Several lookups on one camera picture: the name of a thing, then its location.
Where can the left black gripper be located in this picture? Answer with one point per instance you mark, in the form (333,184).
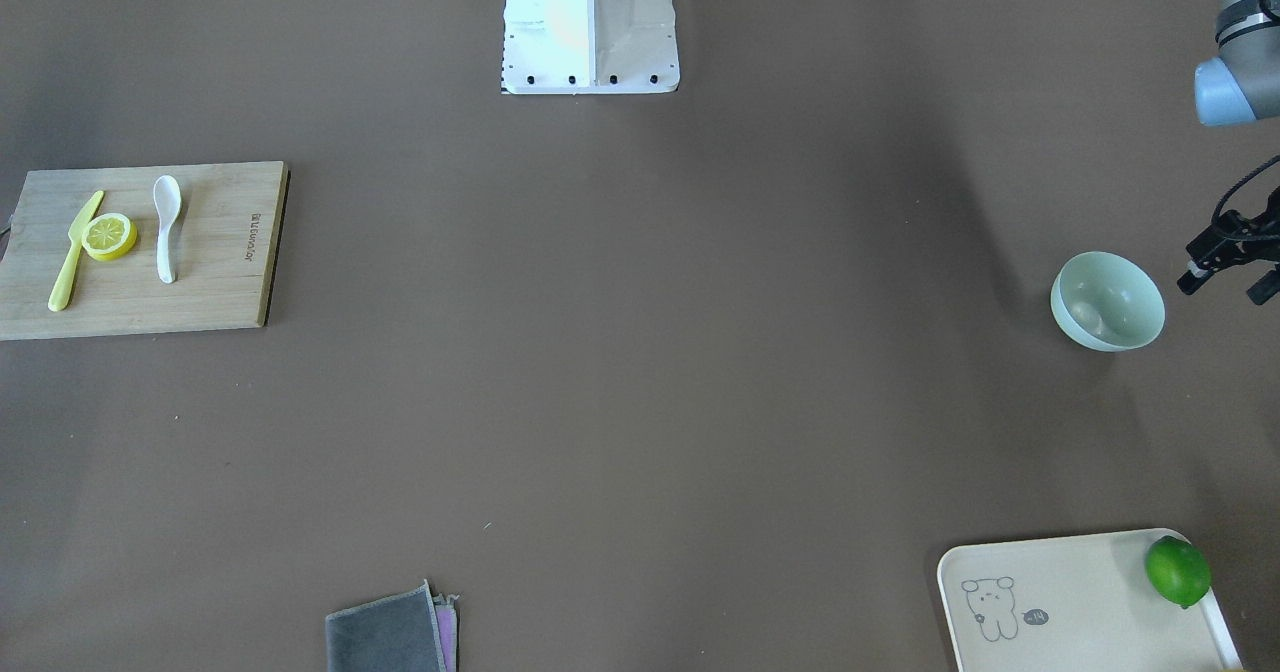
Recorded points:
(1226,243)

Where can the mint green bowl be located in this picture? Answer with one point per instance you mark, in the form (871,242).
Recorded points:
(1105,302)

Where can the white ceramic spoon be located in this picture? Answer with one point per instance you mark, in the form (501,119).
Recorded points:
(168,202)

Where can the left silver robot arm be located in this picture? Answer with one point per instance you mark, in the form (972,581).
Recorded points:
(1238,86)

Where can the green lime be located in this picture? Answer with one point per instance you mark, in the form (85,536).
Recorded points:
(1178,571)

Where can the cream tray with bear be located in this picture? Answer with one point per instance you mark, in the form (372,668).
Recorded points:
(1075,603)

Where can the grey folded cloth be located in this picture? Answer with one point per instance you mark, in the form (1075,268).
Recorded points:
(414,631)

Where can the bamboo cutting board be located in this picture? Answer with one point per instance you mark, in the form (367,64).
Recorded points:
(223,249)

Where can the yellow lemon slice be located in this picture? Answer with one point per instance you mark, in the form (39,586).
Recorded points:
(109,237)

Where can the yellow plastic knife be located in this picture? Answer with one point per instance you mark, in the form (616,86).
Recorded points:
(59,297)

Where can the white pedestal column base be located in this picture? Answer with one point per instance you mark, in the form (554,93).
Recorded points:
(589,47)

